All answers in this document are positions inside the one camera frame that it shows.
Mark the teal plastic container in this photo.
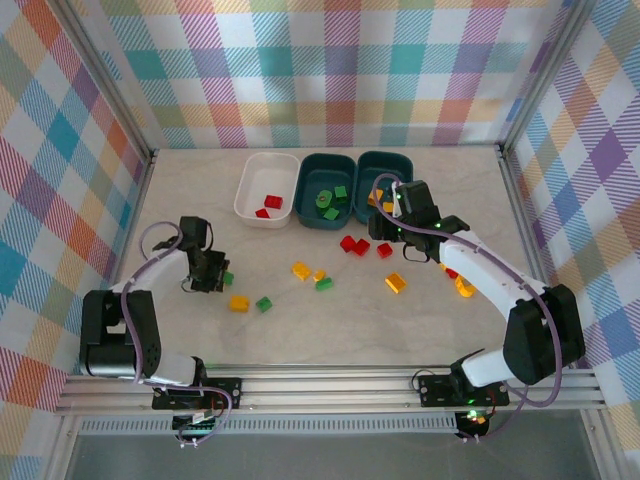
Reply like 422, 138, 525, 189
292, 152, 359, 233
353, 150, 415, 224

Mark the white plastic container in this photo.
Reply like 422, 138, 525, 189
233, 150, 302, 231

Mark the circuit board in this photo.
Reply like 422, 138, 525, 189
455, 408, 494, 440
171, 410, 225, 437

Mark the plaid backdrop cloth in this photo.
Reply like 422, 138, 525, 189
64, 0, 586, 150
0, 0, 151, 480
504, 0, 640, 480

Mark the aluminium side rail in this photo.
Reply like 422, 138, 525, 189
496, 143, 576, 371
115, 148, 160, 294

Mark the purple cable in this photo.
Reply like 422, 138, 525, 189
372, 172, 564, 444
121, 221, 235, 447

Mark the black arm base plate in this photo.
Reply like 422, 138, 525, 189
417, 372, 510, 408
151, 377, 244, 412

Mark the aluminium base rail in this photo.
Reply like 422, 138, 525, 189
53, 367, 607, 417

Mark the slotted metal cable duct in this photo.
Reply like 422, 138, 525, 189
78, 417, 460, 436

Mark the aluminium frame post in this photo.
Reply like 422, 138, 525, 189
498, 0, 601, 151
52, 0, 156, 159

